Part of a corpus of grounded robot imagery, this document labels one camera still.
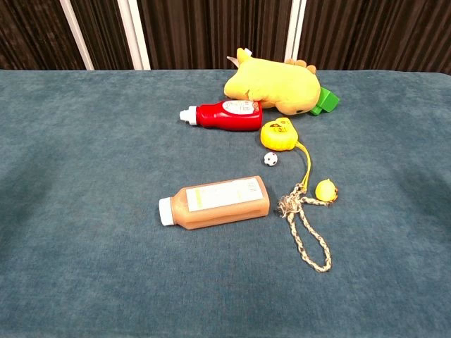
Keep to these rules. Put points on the white partition post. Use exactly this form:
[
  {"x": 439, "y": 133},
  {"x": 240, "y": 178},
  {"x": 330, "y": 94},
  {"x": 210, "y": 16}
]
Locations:
[
  {"x": 296, "y": 31},
  {"x": 134, "y": 35},
  {"x": 75, "y": 33}
]

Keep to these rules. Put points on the small soccer ball toy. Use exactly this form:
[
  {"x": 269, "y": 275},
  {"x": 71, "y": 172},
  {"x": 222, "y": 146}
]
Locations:
[{"x": 270, "y": 159}]

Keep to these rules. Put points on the green plastic block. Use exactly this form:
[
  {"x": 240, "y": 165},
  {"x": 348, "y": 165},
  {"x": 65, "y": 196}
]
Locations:
[{"x": 327, "y": 100}]

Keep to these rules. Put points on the red ketchup bottle white cap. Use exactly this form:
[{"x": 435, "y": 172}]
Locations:
[{"x": 229, "y": 118}]

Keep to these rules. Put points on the blue velvet table cloth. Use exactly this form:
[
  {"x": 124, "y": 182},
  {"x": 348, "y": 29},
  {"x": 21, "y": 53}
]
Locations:
[{"x": 105, "y": 211}]

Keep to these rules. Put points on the brown drink bottle white cap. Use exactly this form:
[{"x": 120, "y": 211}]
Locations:
[{"x": 225, "y": 214}]

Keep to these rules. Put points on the yellow plush dinosaur toy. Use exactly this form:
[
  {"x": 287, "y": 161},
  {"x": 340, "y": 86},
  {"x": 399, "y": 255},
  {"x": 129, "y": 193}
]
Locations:
[{"x": 271, "y": 81}]

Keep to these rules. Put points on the small yellow duck toy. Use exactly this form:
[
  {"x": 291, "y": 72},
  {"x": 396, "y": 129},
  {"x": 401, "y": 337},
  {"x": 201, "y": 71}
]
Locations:
[{"x": 325, "y": 190}]

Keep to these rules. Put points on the yellow duck tape measure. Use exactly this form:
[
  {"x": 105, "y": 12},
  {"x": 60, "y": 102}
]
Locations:
[{"x": 278, "y": 135}]

